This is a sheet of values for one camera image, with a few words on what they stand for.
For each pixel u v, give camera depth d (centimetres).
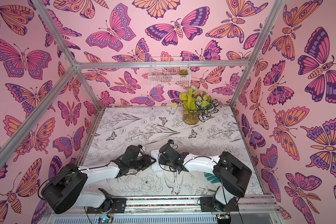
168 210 73
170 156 66
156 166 84
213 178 83
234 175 44
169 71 95
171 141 81
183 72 92
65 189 43
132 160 70
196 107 86
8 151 54
